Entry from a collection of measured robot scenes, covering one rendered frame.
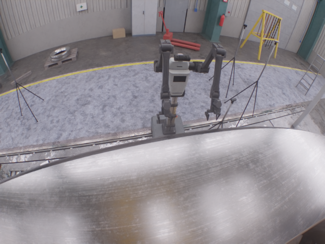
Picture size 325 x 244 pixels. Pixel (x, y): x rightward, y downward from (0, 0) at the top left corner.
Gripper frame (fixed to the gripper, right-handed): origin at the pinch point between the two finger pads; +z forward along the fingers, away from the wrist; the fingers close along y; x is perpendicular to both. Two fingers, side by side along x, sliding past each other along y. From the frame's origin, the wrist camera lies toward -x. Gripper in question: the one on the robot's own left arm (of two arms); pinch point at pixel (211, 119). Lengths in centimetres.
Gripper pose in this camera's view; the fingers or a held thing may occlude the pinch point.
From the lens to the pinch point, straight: 146.9
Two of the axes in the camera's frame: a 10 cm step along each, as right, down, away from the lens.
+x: -1.5, -3.6, 9.2
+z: 0.0, 9.3, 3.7
